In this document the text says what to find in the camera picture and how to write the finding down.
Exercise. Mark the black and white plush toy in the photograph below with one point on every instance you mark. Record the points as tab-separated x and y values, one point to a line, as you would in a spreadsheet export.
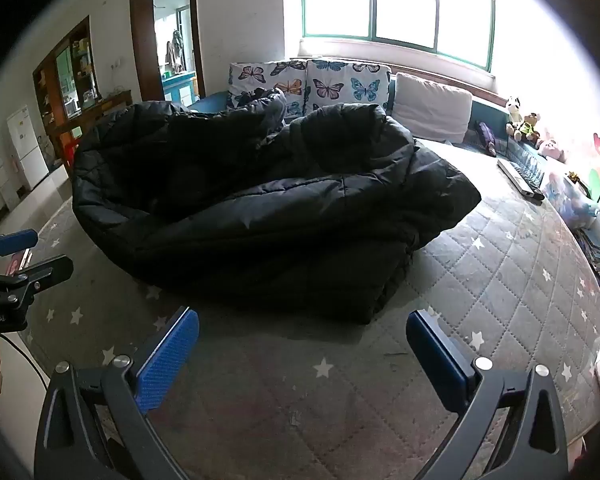
514	109

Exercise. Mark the grey quilted star mat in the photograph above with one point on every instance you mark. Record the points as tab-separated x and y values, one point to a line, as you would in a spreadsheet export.
505	270

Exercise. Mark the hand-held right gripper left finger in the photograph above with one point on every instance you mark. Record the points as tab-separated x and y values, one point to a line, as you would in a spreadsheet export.
167	355

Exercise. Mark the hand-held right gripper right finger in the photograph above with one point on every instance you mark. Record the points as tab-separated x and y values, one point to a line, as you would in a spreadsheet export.
437	355

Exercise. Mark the white cabinet with blue sticker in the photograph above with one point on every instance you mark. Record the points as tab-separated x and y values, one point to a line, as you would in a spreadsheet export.
0	175

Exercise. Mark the white remote control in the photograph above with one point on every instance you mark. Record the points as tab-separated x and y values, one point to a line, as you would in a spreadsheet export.
520	179

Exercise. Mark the person's left forearm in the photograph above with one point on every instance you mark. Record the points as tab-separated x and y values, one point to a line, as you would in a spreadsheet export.
0	440

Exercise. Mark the white pillow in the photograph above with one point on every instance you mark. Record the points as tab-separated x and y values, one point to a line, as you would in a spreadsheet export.
430	107

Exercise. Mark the clear plastic storage box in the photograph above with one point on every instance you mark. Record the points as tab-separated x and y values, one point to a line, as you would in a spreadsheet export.
570	202

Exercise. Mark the blue sofa bench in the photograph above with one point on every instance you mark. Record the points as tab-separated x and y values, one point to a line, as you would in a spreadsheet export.
486	112

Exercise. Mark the green framed window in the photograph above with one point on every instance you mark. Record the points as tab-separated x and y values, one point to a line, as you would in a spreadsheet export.
405	0

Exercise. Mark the brown door frame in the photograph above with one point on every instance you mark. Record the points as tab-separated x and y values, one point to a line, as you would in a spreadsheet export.
141	40

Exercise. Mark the red plastic stool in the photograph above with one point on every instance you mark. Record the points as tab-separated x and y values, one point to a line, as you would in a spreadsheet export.
71	152

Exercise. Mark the hanging clothes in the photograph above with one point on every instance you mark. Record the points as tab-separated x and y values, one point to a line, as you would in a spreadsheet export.
175	52

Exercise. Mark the black puffer jacket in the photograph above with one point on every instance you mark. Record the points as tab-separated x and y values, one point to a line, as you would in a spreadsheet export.
280	210

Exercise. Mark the pink plush toy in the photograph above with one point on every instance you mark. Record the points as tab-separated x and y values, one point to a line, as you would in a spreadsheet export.
550	149

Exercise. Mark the purple umbrella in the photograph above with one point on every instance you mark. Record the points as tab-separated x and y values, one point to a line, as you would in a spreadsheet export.
487	137

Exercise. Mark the white refrigerator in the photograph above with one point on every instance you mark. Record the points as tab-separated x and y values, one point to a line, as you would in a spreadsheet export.
27	145

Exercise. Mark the brown wooden display cabinet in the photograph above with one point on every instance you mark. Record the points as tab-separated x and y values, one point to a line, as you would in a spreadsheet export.
70	90

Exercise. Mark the butterfly print pillow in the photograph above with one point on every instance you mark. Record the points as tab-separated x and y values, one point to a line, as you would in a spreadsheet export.
250	80
345	85

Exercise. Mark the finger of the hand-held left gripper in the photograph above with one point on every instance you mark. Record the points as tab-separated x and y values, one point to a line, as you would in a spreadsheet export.
15	242
45	271

